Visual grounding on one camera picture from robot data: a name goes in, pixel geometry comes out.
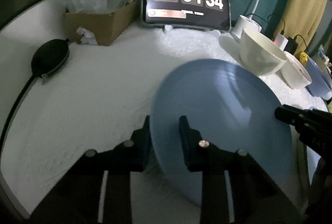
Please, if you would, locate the cardboard box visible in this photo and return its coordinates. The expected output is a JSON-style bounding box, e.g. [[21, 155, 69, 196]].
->
[[63, 0, 141, 46]]

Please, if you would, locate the white desk lamp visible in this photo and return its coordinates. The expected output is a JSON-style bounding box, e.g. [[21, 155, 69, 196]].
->
[[231, 0, 262, 41]]

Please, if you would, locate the cream bowl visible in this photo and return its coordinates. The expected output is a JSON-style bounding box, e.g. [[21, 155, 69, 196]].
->
[[240, 28, 287, 76]]

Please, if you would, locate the black charger adapter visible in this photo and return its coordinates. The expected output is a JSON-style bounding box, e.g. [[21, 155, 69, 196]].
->
[[284, 37, 298, 55]]

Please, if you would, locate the white charger adapter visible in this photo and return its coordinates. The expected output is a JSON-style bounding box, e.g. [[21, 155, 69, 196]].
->
[[273, 33, 288, 50]]

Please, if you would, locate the blue plate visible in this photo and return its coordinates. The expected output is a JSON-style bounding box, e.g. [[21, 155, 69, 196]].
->
[[150, 59, 293, 205]]

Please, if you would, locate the black round pouch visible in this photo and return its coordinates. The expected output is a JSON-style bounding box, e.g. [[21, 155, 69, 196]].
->
[[31, 39, 70, 79]]

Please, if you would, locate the blue bowl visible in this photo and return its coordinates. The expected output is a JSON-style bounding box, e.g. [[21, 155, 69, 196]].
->
[[305, 58, 331, 100]]

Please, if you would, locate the yellow curtain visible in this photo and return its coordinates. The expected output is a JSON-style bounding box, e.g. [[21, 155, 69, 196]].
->
[[273, 0, 330, 53]]

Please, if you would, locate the pink strawberry bowl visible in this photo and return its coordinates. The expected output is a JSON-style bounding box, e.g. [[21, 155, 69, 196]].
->
[[280, 51, 312, 89]]

